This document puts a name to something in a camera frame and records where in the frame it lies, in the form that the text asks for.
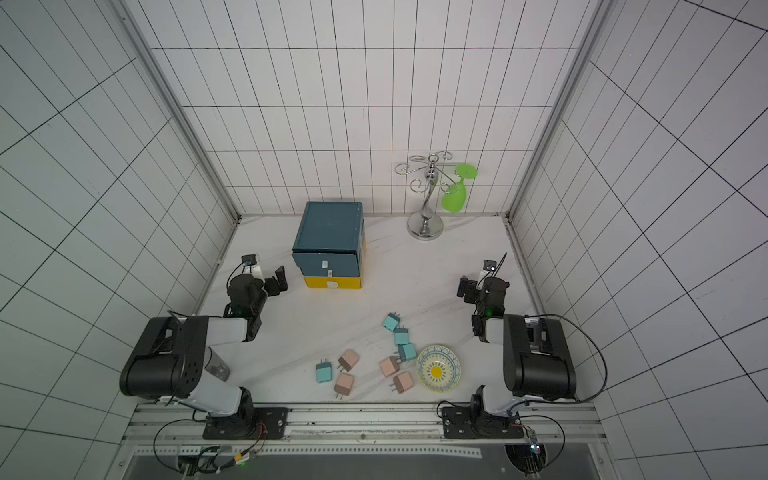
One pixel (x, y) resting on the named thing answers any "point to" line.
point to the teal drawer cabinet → (330, 239)
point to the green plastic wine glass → (454, 197)
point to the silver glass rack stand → (427, 225)
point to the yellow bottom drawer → (333, 282)
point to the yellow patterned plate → (438, 368)
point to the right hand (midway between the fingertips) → (470, 274)
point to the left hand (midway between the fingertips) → (269, 272)
